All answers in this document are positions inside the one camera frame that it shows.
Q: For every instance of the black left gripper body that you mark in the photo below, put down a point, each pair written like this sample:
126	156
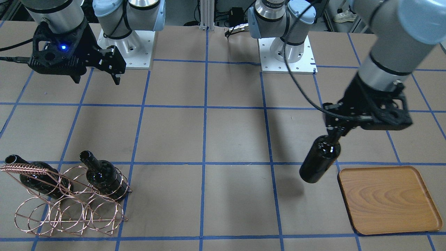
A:
358	94

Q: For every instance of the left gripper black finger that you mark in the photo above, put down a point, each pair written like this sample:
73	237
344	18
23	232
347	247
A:
341	132

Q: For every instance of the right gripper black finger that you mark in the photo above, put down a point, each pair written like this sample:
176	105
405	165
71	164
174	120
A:
117	78

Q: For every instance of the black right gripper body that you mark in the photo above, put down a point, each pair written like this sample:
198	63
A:
87	48

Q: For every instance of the dark wine bottle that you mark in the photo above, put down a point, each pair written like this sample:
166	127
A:
322	154
45	184
104	177

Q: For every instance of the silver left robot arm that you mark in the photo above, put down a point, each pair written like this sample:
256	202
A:
406	30

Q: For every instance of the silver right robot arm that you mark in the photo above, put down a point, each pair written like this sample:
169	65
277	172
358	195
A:
118	18

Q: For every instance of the wooden tray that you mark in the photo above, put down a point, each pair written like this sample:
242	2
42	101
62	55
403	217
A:
388	200

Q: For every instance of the white sneaker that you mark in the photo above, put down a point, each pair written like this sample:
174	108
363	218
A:
345	16

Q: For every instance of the black power adapter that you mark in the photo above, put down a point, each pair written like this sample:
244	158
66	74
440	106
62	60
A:
235	16

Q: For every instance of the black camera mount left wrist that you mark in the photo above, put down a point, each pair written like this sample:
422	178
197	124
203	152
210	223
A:
388	110

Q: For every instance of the black camera mount wrist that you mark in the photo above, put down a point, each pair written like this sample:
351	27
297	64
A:
65	54
388	110

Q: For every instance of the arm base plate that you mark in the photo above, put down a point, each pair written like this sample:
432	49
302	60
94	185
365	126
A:
136	49
300	58

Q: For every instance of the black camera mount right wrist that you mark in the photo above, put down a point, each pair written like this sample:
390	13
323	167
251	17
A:
65	54

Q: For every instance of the aluminium frame post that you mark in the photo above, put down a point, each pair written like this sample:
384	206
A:
207	15

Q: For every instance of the copper wire bottle basket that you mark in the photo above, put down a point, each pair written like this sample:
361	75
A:
80	208

